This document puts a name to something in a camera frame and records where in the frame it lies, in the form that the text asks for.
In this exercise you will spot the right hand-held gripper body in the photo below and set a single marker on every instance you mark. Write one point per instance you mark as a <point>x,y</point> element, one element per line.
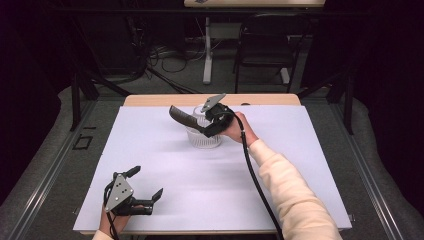
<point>220,115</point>

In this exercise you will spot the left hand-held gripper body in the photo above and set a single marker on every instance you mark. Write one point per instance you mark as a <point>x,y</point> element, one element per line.
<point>118,193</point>

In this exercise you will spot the white plastic basket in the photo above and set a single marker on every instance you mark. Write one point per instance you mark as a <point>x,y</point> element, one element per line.
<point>203,140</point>

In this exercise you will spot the person's right hand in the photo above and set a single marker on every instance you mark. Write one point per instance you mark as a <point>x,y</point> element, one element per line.
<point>241,130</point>

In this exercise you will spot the person's left hand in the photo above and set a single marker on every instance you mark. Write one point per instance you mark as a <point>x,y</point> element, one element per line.
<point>111,224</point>

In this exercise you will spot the white table sheet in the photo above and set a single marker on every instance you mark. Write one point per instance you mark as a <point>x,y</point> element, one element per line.
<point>200,186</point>

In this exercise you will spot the background desk with white legs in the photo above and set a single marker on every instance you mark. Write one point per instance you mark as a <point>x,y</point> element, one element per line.
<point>207,50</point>

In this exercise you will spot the wooden table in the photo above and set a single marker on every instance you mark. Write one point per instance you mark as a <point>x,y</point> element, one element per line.
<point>150,100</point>

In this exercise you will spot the grey box under desk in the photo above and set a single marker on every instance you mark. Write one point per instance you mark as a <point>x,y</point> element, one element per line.
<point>226,30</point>

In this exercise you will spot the black chair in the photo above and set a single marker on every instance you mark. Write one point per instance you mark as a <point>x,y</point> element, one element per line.
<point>266,43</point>

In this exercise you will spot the aluminium floor rail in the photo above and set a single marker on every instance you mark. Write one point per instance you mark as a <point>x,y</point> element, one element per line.
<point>50,170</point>
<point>366,173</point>

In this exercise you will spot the black metal frame post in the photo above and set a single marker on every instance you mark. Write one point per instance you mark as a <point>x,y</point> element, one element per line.
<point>75,100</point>

